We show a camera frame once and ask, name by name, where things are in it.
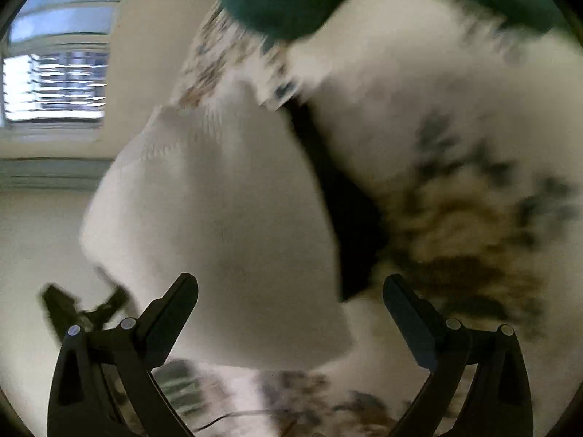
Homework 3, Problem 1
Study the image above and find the floral printed blanket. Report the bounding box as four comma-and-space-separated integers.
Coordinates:
150, 0, 583, 437

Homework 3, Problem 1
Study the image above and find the grey wall ledge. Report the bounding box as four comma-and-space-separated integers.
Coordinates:
0, 157, 112, 189

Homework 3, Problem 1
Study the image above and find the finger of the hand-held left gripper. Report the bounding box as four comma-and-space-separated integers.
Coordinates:
42, 284, 80, 333
84, 282, 133, 324

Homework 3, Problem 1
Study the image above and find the black cable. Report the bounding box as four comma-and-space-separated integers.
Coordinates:
193, 411, 292, 433

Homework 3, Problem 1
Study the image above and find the window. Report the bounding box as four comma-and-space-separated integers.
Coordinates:
0, 0, 140, 130

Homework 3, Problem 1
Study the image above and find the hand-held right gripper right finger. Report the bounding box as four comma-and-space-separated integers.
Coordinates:
383, 274, 533, 437

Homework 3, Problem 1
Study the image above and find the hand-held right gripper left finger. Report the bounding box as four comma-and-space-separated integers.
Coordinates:
47, 273, 200, 437

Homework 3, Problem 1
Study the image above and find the white knit sweater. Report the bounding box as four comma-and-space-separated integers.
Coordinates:
79, 77, 356, 371

